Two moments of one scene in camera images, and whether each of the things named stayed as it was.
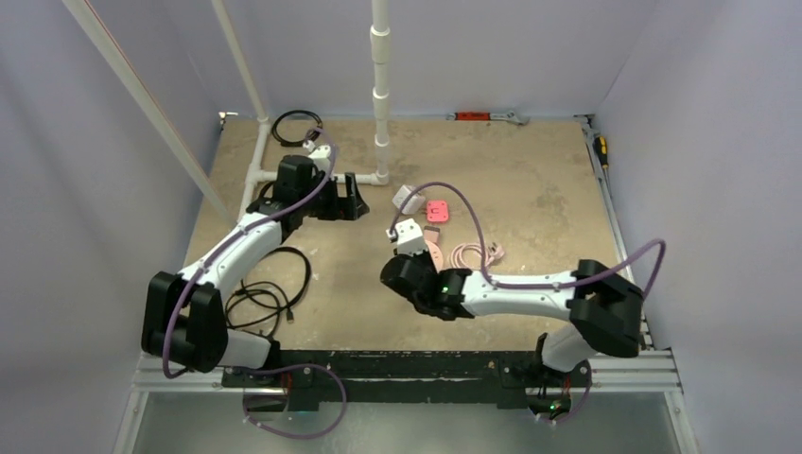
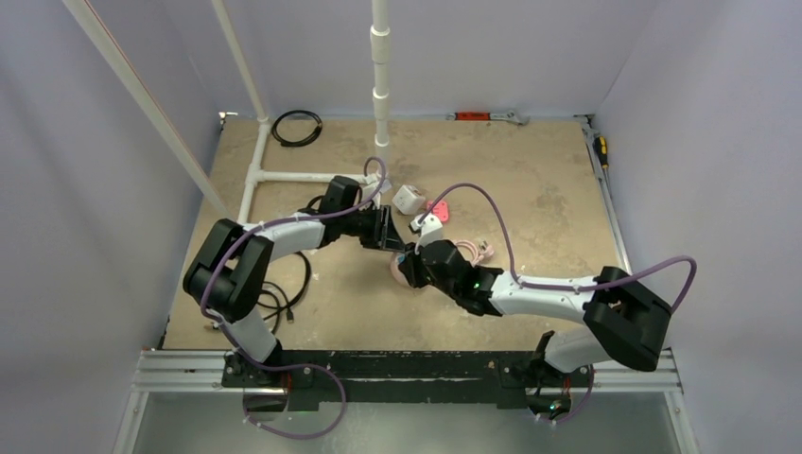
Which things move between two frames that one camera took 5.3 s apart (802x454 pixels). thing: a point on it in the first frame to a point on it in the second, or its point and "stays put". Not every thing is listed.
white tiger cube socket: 415,202 stays put
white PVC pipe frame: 261,172 stays put
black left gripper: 348,208 to 383,234
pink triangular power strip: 437,211 stays put
